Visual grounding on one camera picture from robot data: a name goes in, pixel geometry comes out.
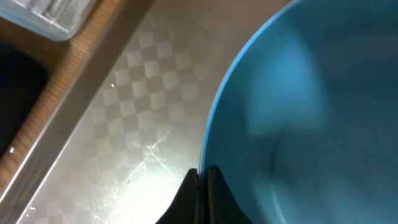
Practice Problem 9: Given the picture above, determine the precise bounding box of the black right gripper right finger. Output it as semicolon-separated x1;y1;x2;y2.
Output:
207;165;252;224

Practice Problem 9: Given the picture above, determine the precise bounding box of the dark blue plate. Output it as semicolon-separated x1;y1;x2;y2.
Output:
199;0;397;223

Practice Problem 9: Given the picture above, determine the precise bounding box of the clear plastic bin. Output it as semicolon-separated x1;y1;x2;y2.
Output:
1;0;97;41

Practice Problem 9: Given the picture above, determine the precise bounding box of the brown serving tray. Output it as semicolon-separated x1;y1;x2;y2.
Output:
1;0;285;223

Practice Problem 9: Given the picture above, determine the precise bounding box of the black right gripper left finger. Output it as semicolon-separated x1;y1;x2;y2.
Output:
156;168;199;224

